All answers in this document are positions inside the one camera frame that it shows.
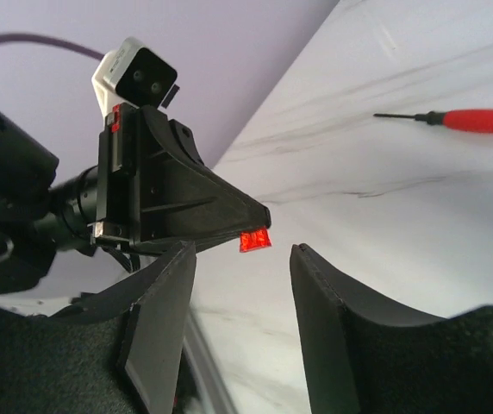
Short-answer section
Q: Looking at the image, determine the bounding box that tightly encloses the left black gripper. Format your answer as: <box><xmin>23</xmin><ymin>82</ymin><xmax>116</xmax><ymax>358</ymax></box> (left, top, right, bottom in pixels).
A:
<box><xmin>95</xmin><ymin>103</ymin><xmax>271</xmax><ymax>254</ymax></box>

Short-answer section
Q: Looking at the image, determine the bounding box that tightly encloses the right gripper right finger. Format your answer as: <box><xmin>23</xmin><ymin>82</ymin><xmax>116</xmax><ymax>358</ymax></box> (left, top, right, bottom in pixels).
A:
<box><xmin>290</xmin><ymin>244</ymin><xmax>493</xmax><ymax>413</ymax></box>

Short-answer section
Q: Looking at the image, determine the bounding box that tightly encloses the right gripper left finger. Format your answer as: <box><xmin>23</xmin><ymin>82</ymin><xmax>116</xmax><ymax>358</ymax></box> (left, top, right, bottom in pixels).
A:
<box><xmin>0</xmin><ymin>242</ymin><xmax>197</xmax><ymax>413</ymax></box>

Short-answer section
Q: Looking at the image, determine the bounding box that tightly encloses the small red fuse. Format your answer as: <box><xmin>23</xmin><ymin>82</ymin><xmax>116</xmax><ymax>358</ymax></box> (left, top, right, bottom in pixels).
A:
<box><xmin>240</xmin><ymin>228</ymin><xmax>272</xmax><ymax>253</ymax></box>

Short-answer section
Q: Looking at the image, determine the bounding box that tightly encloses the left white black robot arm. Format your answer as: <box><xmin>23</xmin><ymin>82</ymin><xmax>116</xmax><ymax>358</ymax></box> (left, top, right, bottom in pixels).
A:
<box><xmin>0</xmin><ymin>103</ymin><xmax>271</xmax><ymax>295</ymax></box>

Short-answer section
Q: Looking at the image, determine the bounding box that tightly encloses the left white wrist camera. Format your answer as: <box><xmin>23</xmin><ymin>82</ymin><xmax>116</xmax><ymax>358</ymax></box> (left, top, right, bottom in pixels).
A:
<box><xmin>91</xmin><ymin>37</ymin><xmax>179</xmax><ymax>117</ymax></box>

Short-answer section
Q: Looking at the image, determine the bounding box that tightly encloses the red handle screwdriver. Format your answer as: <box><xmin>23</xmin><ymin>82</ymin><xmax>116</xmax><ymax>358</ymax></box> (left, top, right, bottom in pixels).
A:
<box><xmin>373</xmin><ymin>109</ymin><xmax>493</xmax><ymax>134</ymax></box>

